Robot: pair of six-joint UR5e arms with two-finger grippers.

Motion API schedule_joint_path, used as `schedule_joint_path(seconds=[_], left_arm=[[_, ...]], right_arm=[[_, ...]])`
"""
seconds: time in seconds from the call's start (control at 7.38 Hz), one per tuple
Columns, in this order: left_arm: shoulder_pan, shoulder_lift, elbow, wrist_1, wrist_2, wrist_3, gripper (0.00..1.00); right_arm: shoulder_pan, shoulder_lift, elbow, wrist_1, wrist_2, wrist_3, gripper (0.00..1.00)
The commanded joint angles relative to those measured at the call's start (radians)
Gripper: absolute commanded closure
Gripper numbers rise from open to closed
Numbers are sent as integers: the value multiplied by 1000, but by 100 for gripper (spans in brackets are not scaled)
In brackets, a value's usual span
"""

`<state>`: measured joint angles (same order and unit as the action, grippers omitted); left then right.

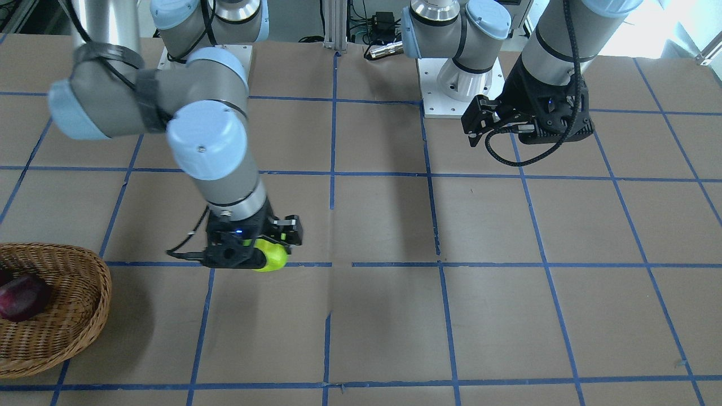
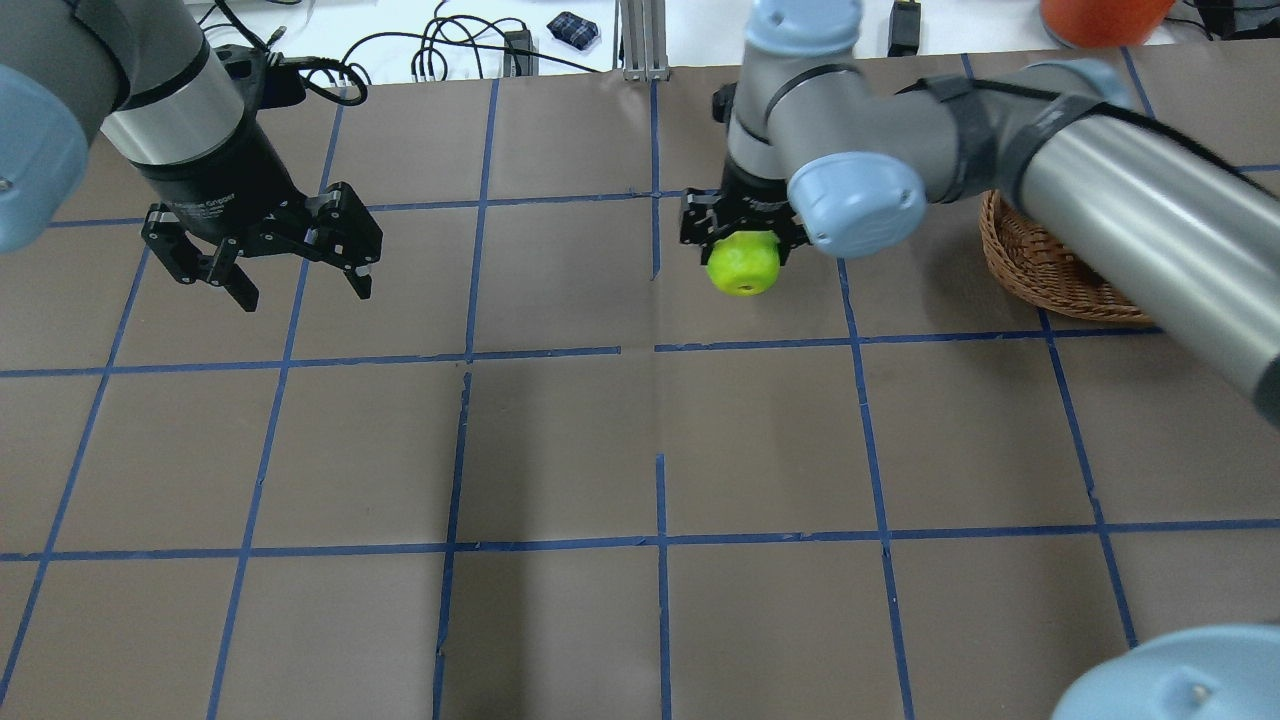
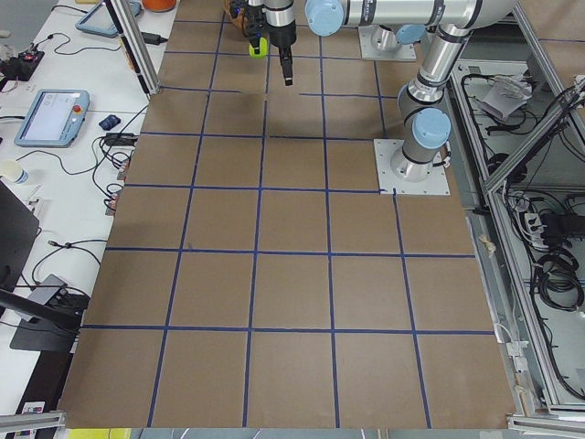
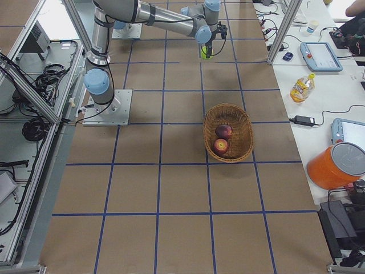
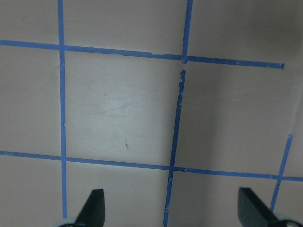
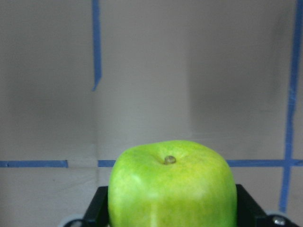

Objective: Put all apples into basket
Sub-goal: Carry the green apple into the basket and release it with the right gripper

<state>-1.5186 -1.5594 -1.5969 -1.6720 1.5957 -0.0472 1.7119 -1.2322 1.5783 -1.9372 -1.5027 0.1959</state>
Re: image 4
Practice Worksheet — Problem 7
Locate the orange bucket grey lid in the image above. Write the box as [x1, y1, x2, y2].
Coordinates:
[306, 142, 364, 190]

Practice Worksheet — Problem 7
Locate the wicker basket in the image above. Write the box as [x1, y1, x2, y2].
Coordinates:
[203, 103, 253, 163]

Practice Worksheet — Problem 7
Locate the dark red apple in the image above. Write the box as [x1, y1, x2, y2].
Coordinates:
[215, 124, 233, 140]

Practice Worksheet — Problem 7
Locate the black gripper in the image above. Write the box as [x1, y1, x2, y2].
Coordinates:
[205, 30, 218, 57]

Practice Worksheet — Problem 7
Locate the black power adapter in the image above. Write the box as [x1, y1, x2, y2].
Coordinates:
[289, 115, 315, 127]

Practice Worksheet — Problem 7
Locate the aluminium frame post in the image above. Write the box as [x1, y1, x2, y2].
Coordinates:
[267, 0, 302, 65]

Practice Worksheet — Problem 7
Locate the orange juice bottle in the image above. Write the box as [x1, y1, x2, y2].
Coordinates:
[290, 72, 316, 103]

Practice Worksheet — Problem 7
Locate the green apple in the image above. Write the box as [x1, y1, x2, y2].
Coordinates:
[200, 46, 214, 60]

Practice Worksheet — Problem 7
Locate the paper cup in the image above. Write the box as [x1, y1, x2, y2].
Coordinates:
[306, 20, 319, 34]

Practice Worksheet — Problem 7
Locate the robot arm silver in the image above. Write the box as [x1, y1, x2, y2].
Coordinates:
[84, 1, 227, 116]

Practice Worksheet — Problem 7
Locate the teach pendant blue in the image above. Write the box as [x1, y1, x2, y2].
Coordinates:
[299, 42, 343, 72]

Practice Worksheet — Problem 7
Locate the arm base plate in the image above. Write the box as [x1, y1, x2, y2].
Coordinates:
[112, 21, 142, 40]
[82, 90, 132, 126]

